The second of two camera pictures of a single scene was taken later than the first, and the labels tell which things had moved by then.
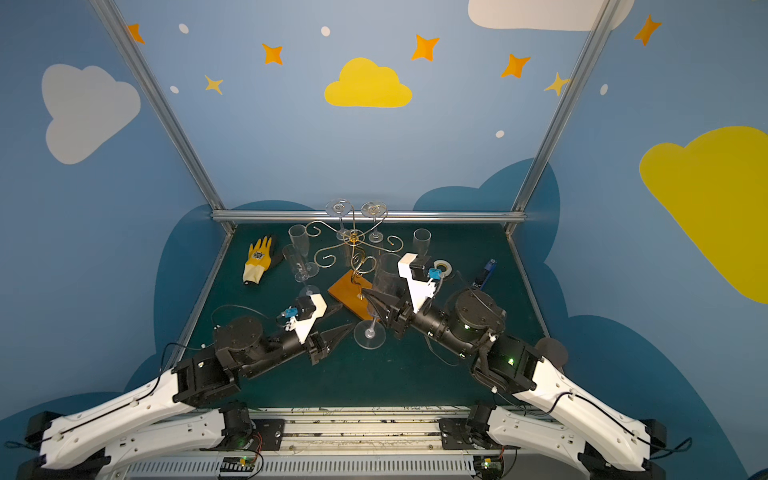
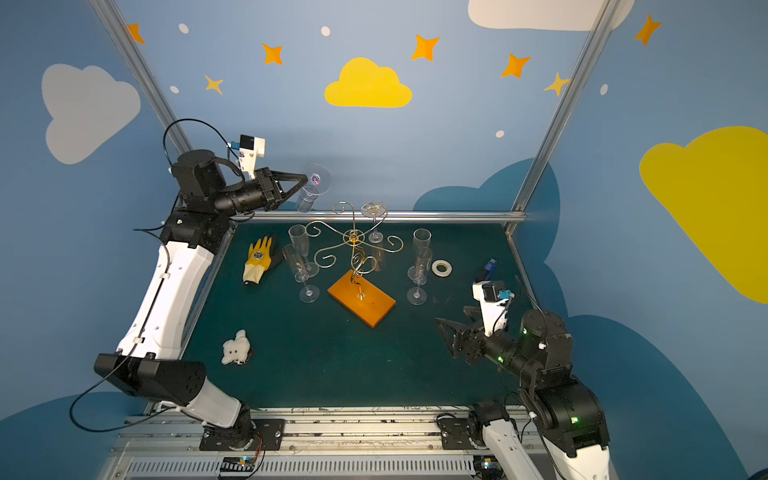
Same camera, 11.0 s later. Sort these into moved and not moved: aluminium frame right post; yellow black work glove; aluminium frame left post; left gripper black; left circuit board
Moved: left gripper black
Not moved: aluminium frame right post; left circuit board; aluminium frame left post; yellow black work glove
